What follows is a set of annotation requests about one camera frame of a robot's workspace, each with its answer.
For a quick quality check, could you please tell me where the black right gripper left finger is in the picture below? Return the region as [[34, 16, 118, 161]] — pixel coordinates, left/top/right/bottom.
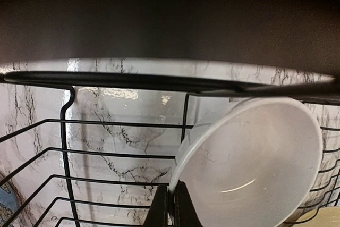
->
[[143, 184, 169, 227]]

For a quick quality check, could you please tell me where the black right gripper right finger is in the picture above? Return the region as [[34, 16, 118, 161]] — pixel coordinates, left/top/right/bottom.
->
[[172, 181, 202, 227]]

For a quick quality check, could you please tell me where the small white bowl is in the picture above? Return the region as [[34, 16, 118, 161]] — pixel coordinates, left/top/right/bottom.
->
[[169, 97, 323, 226]]

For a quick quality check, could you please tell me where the pale yellow round plate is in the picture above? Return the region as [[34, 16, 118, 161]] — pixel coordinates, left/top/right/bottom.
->
[[294, 207, 340, 227]]

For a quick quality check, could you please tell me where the blue handled mug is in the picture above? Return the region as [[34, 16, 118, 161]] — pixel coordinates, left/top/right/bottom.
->
[[1, 181, 21, 226]]

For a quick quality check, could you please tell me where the black wire dish rack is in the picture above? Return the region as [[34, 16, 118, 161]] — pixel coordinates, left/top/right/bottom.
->
[[0, 70, 340, 227]]

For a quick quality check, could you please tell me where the grey reindeer plate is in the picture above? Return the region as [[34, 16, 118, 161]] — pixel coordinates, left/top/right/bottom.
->
[[1, 0, 339, 76]]

